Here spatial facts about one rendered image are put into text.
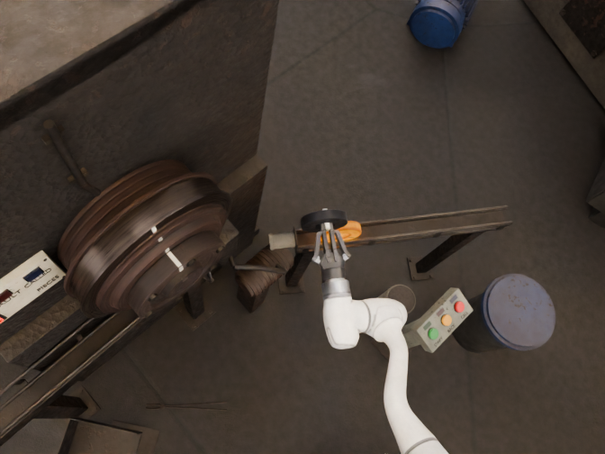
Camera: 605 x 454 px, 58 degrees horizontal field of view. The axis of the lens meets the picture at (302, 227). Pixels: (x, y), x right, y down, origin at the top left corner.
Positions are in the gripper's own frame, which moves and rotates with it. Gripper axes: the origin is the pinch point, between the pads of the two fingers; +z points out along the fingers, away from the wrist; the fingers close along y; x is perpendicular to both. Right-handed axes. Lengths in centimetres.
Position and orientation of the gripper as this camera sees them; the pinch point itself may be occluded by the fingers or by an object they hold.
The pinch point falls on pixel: (325, 220)
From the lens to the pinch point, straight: 178.3
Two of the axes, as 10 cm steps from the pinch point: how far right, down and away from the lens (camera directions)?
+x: 1.5, -2.8, -9.5
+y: 9.8, -0.8, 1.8
